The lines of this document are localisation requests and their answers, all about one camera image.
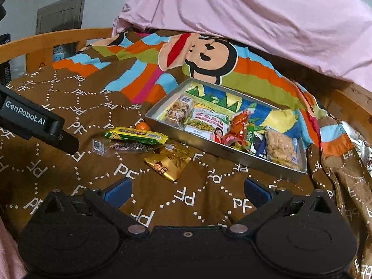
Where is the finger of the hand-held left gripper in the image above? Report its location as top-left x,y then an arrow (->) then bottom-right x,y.
57,130 -> 80,155

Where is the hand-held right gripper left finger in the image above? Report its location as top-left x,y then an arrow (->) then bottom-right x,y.
43,178 -> 149,236

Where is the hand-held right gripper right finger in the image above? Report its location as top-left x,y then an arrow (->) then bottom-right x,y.
227,177 -> 335,235

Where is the dark blue snack packet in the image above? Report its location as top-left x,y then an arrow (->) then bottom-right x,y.
252,128 -> 271,160

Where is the grey metal tray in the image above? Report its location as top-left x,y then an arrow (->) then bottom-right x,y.
145,78 -> 309,175

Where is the beige cracker snack packet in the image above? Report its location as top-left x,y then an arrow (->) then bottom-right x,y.
264,128 -> 301,170

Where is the red snack packet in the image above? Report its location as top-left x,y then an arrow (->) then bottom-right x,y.
221,132 -> 243,149

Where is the orange snack packet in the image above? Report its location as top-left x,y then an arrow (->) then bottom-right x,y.
231,109 -> 256,140

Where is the white green bean snack pouch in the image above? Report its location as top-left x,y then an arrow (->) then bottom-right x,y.
184,103 -> 230,144

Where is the clear nut snack packet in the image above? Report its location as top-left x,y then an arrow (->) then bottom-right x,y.
164,94 -> 195,128

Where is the clear dark snack packet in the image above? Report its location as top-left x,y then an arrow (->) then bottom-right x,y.
91,139 -> 152,154

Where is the monkey printed blanket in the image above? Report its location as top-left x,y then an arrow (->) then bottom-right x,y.
0,30 -> 372,279

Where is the black object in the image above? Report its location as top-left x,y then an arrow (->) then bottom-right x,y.
0,0 -> 12,82

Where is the gold snack packet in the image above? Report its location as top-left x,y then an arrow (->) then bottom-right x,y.
144,145 -> 193,183

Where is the green yellow snack bar packet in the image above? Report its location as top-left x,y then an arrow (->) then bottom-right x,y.
105,126 -> 169,146

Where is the colourful monkey blanket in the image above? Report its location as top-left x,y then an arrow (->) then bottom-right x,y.
0,27 -> 372,123

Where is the grey door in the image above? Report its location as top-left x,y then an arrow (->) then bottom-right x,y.
35,0 -> 86,35

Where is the silver foil snack packet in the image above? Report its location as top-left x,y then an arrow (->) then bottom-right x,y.
353,131 -> 372,178

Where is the pink cloth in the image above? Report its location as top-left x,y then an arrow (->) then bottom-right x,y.
0,218 -> 28,279

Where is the pink quilt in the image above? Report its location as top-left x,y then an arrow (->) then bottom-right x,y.
112,0 -> 372,83

